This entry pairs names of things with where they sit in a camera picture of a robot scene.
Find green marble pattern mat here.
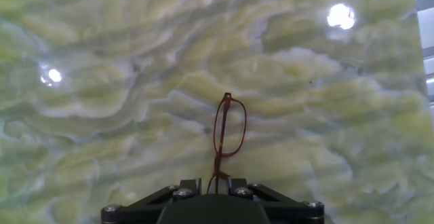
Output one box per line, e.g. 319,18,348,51
0,0,433,224

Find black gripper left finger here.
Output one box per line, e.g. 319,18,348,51
100,179,201,224

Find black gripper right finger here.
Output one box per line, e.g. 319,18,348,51
226,179,325,224

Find brown framed glasses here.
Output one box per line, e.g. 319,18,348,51
206,92,248,195

